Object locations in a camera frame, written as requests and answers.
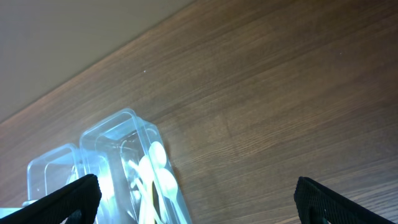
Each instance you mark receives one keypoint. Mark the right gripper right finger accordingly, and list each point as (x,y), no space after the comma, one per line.
(317,204)

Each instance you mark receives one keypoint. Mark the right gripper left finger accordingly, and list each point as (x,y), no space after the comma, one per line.
(76,202)

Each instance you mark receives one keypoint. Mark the white spoon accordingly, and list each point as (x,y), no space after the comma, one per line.
(157,154)
(148,212)
(169,188)

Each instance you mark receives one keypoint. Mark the left clear plastic container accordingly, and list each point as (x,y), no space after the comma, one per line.
(52,171)

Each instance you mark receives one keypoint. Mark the clear plastic container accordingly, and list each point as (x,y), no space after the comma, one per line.
(112,150)
(52,171)

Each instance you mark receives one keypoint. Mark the right clear plastic container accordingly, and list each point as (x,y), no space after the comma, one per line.
(112,150)

